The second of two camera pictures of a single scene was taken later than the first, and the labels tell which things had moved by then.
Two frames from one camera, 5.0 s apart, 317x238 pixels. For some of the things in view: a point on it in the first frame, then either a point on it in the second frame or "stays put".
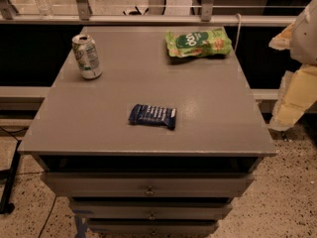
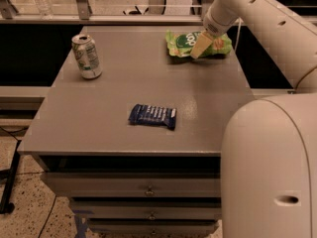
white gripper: (306, 37) -> (214, 26)
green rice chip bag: (198, 43) stays put
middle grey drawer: (150, 210) stays put
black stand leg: (9, 176) stays put
